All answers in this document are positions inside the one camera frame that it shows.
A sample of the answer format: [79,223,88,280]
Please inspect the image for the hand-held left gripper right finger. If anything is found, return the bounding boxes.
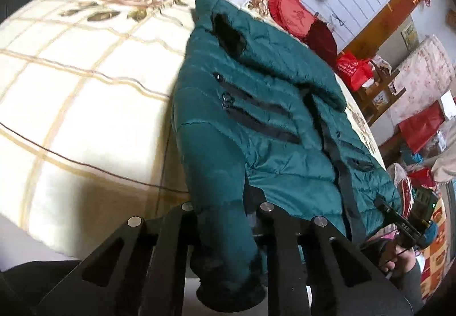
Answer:
[254,202,414,316]

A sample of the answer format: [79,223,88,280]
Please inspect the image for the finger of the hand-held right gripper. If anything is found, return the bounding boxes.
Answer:
[373,196,410,229]

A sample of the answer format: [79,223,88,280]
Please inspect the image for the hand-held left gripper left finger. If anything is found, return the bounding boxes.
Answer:
[36,202,201,316]

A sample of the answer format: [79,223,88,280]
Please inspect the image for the green puffer jacket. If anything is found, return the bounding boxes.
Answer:
[170,0,404,311]

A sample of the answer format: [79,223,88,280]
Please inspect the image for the person's right forearm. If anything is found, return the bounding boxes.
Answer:
[390,259,427,310]

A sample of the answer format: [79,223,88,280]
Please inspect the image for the person's right hand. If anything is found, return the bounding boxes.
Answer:
[379,238,418,274]

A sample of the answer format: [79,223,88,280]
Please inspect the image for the orange patterned quilt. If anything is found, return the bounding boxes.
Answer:
[420,195,450,303]

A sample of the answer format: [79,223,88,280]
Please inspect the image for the red paper bag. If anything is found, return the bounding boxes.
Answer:
[397,101,447,155]

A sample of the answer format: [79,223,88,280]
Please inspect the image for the white box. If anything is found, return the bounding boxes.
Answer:
[439,91,456,121]

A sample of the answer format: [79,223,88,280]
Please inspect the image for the wooden chair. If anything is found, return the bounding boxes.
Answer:
[356,58,402,128]

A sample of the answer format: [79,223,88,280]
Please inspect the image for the pink floral cloth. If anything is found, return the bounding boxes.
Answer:
[390,34,456,128]

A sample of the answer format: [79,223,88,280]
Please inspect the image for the red plastic bag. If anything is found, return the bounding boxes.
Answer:
[336,50,373,92]

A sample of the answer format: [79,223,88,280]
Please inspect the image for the floral checked bed sheet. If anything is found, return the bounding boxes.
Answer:
[0,0,390,264]

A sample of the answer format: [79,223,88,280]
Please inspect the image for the dark red velvet cushion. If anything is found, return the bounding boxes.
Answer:
[304,21,339,69]

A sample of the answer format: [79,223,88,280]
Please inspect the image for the red heart-shaped cushion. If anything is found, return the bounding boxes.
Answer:
[267,0,318,39]

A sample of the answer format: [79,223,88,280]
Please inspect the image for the framed wall picture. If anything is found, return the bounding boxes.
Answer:
[400,21,420,51]

